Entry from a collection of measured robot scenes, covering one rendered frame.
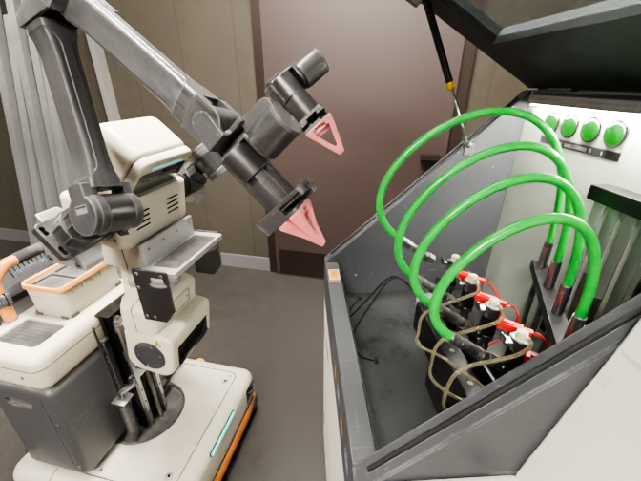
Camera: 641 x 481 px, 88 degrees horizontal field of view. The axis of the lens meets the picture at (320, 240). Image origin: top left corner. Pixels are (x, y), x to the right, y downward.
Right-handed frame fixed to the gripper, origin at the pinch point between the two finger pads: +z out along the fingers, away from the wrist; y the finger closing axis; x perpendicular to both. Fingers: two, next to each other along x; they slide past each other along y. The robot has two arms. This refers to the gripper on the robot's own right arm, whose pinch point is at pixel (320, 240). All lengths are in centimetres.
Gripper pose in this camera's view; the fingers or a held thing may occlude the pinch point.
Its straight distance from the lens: 55.1
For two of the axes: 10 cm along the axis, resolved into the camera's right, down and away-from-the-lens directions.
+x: 2.0, -4.3, 8.8
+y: 7.0, -5.6, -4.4
